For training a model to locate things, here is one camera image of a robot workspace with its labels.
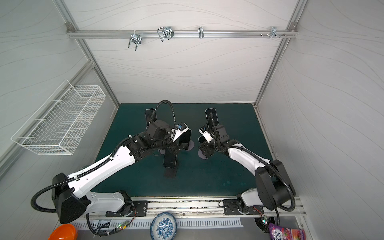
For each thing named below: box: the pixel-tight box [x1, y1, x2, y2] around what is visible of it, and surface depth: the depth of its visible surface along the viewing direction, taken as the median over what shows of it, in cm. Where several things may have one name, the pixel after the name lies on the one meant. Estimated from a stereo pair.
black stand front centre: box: [164, 163, 178, 179], surface depth 86 cm
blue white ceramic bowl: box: [150, 212, 178, 240], surface depth 69 cm
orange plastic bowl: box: [48, 223, 78, 240], surface depth 65 cm
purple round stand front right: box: [197, 149, 208, 160], surface depth 95 cm
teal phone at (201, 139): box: [198, 135, 207, 144], surface depth 85 cm
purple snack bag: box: [269, 223, 306, 240], surface depth 66 cm
